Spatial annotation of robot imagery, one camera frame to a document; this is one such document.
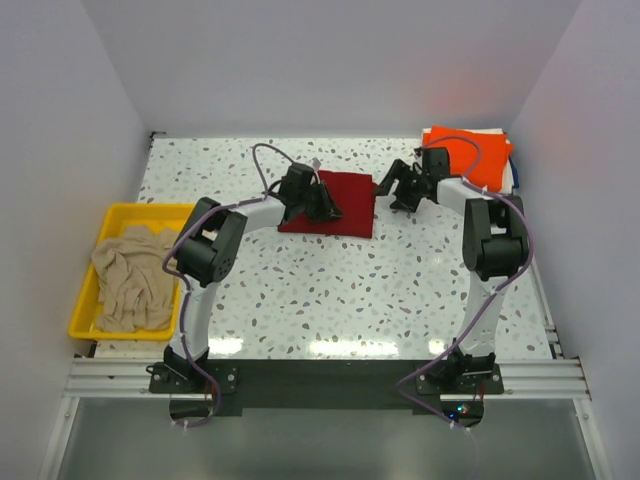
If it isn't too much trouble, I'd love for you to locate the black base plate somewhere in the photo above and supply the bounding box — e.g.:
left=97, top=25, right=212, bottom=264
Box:
left=149, top=358, right=504, bottom=420

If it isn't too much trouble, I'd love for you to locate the dark red t shirt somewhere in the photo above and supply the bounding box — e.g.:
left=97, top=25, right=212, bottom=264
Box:
left=278, top=170, right=376, bottom=239

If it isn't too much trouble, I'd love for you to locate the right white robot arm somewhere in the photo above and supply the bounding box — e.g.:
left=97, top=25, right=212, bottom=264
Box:
left=374, top=147, right=534, bottom=393

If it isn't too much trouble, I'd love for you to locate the aluminium frame rail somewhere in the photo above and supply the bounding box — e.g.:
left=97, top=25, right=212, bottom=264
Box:
left=63, top=357, right=591, bottom=400

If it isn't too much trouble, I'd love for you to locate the folded blue t shirt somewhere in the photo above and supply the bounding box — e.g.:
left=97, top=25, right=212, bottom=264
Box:
left=509, top=157, right=520, bottom=190

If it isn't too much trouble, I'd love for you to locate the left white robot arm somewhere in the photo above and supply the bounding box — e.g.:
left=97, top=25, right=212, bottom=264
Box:
left=163, top=162, right=343, bottom=392

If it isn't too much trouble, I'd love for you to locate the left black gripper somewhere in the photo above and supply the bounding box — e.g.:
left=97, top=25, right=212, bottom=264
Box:
left=297, top=180, right=342, bottom=223

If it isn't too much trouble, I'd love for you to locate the folded orange t shirt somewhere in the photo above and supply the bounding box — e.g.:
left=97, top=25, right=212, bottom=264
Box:
left=421, top=125, right=515, bottom=192

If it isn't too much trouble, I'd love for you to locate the beige t shirt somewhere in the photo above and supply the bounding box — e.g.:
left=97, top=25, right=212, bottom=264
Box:
left=91, top=225, right=177, bottom=333

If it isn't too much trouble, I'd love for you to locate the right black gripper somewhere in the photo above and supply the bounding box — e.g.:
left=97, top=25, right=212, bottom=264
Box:
left=371, top=159, right=427, bottom=213

